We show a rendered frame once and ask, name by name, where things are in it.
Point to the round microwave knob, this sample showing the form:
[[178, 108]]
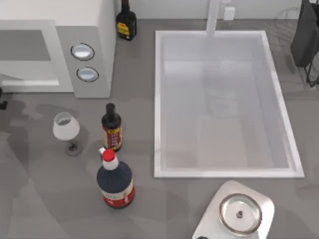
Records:
[[82, 51], [87, 74]]

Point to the silver kitchen scale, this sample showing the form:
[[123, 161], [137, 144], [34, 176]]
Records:
[[236, 211]]

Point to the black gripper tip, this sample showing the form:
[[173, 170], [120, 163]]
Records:
[[2, 99]]

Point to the dark bottle with red cap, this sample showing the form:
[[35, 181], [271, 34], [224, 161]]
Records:
[[115, 180]]

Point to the pale microwave oven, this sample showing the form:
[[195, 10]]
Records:
[[82, 20]]

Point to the dark bottle with red label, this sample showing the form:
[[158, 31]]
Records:
[[111, 130]]

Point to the white wine glass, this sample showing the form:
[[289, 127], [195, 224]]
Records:
[[66, 129]]

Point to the black bottle with yellow label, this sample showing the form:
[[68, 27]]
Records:
[[126, 26]]

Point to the tall white tap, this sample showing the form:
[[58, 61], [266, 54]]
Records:
[[214, 15]]

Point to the white sink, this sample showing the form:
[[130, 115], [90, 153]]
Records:
[[224, 104]]

